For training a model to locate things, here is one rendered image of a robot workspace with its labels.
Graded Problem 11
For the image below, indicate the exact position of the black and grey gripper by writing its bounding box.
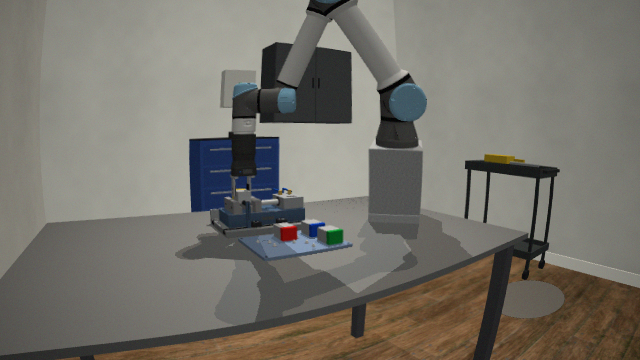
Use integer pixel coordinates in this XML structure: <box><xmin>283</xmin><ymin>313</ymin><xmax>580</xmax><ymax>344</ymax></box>
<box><xmin>228</xmin><ymin>119</ymin><xmax>257</xmax><ymax>197</ymax></box>

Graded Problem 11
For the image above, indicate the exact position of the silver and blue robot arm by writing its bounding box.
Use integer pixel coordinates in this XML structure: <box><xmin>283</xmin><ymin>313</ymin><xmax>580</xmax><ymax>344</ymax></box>
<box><xmin>232</xmin><ymin>0</ymin><xmax>427</xmax><ymax>149</ymax></box>

